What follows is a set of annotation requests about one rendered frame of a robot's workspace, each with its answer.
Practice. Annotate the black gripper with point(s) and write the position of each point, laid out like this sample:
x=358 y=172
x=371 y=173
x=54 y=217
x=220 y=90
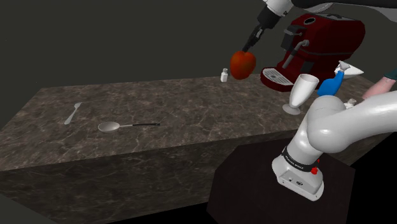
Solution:
x=268 y=18

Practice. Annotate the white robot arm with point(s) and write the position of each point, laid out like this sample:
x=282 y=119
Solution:
x=328 y=127

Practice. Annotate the red coffee machine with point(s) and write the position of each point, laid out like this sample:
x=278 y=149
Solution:
x=332 y=40

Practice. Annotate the white salt shaker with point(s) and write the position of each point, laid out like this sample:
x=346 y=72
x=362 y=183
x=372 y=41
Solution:
x=224 y=76

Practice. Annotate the white goblet cup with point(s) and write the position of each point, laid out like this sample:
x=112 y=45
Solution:
x=301 y=91

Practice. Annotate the blue spray bottle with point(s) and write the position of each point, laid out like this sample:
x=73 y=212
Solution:
x=329 y=86

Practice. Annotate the white dish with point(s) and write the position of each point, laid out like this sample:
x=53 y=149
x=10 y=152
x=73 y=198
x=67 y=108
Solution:
x=353 y=73

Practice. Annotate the small white knobbed object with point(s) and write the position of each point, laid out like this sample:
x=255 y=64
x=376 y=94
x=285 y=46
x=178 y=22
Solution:
x=349 y=103

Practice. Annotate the pink cylinder with teal end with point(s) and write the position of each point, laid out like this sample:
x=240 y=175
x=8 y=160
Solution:
x=377 y=88

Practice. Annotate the dark robot stand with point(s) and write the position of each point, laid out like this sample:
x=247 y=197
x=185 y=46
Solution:
x=248 y=192

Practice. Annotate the silver fork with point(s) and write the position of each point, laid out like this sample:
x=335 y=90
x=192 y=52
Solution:
x=72 y=114

